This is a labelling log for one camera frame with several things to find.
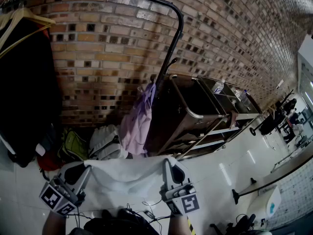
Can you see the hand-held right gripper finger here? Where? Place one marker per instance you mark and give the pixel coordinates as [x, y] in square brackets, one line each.
[186, 177]
[167, 175]

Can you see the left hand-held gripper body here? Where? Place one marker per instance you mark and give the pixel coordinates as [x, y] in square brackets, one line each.
[58, 197]

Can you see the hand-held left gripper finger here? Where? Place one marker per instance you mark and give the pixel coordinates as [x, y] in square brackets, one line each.
[61, 174]
[84, 180]

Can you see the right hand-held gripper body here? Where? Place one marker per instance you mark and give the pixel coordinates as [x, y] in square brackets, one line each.
[185, 201]

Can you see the white garment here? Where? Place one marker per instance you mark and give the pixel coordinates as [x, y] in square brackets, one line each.
[127, 175]

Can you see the black metal clothes rack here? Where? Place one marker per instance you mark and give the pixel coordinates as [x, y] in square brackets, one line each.
[180, 26]

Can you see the person's right forearm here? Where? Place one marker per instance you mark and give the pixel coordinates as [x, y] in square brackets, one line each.
[178, 225]

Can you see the person's left forearm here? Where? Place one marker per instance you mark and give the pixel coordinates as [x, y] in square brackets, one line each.
[53, 224]

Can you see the person's right hand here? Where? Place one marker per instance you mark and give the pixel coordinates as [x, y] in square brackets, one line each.
[163, 192]

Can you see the red bag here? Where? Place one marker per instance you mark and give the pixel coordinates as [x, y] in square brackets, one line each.
[49, 161]

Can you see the green backpack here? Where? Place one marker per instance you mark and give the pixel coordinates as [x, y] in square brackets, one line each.
[73, 146]

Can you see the white garment tag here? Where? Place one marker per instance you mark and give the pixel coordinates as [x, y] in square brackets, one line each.
[40, 150]

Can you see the black power adapter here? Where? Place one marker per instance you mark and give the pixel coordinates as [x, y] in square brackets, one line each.
[149, 213]

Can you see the white backpack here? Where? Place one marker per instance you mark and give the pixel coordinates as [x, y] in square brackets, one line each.
[105, 143]

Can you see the purple cloth bag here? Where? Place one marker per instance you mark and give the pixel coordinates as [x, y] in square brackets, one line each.
[137, 124]

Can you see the person's dark grey sweater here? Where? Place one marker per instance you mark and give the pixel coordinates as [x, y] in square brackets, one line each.
[122, 226]

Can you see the black office chair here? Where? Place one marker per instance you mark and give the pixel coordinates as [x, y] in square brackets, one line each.
[242, 223]

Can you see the stainless steel cart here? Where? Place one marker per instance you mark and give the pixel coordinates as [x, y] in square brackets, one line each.
[185, 106]

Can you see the brown cloth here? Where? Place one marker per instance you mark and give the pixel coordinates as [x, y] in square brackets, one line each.
[232, 119]

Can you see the white plastic machine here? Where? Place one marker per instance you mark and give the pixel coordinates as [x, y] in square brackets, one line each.
[264, 204]

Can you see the black hanging garment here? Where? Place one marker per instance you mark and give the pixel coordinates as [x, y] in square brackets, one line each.
[24, 94]

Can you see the grey long table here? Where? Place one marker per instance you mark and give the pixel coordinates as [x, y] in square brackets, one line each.
[281, 170]

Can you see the clear bottle purple label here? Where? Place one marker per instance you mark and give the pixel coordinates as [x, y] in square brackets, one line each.
[217, 87]

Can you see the clear plastic bottle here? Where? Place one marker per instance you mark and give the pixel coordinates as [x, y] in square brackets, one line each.
[244, 98]

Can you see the wooden clothes hanger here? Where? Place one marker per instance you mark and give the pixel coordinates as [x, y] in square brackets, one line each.
[29, 15]

